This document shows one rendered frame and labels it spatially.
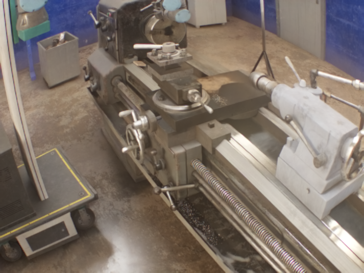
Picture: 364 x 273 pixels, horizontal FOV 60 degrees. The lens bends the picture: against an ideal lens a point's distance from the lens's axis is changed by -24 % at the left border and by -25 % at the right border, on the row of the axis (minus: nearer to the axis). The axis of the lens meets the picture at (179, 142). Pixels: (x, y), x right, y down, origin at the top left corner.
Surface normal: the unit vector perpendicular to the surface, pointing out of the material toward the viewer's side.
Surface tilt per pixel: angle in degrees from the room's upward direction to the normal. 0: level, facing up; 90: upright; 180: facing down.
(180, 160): 90
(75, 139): 0
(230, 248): 0
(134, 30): 90
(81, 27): 90
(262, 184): 36
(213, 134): 0
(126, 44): 90
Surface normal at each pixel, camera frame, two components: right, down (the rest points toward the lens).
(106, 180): -0.05, -0.83
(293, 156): -0.80, -0.13
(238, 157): -0.55, -0.49
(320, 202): -0.88, 0.30
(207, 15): 0.47, 0.48
